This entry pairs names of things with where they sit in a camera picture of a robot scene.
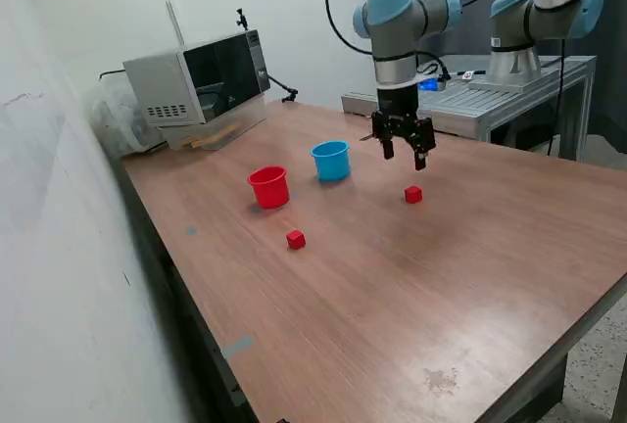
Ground silver microwave oven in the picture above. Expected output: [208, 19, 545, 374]
[121, 28, 272, 129]

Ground thin metal rod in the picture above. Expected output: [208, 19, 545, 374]
[165, 0, 186, 47]

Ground black hanging base cable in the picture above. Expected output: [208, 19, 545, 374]
[544, 38, 569, 156]

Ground grey tape strip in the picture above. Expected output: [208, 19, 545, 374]
[220, 335, 255, 360]

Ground red plastic cup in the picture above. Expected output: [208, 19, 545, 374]
[247, 164, 291, 211]

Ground dark grey curtain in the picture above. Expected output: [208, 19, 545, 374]
[381, 0, 627, 155]

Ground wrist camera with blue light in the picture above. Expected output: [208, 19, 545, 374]
[416, 70, 451, 94]

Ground blue plastic cup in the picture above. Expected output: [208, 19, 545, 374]
[310, 139, 352, 182]

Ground aluminium robot base table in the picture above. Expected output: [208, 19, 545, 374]
[341, 54, 598, 163]

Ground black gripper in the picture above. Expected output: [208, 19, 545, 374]
[369, 83, 438, 172]

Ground clear plastic bag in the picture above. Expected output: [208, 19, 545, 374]
[82, 82, 168, 160]

